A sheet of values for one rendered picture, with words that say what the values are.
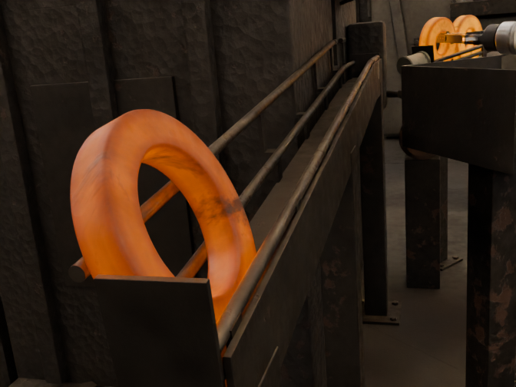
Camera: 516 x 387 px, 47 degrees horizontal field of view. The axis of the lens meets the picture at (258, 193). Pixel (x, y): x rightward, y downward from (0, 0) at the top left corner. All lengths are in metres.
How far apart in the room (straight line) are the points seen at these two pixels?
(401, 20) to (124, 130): 3.82
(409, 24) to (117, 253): 3.90
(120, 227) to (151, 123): 0.11
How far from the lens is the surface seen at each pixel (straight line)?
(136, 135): 0.43
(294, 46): 1.04
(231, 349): 0.38
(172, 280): 0.35
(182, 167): 0.49
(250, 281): 0.43
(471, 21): 2.08
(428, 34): 1.89
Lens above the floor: 0.79
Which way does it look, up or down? 15 degrees down
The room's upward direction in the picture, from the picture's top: 5 degrees counter-clockwise
